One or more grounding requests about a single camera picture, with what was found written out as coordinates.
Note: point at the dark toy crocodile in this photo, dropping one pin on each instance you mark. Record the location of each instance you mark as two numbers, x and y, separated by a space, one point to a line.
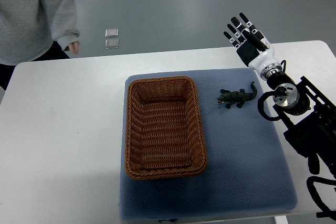
239 98

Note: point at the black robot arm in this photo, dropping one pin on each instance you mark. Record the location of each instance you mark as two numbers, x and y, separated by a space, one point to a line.
310 120

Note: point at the blue padded mat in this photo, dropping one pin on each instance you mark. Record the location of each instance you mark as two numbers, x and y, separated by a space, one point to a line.
247 169

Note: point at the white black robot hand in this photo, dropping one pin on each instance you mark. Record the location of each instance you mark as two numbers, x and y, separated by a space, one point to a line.
253 48

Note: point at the person in grey sweater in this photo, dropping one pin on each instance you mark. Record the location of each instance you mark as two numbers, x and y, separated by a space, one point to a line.
36 30

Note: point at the brown wicker basket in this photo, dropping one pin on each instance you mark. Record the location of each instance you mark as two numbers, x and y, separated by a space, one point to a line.
164 136

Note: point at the upper silver floor plate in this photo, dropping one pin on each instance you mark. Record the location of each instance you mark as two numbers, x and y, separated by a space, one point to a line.
111 32

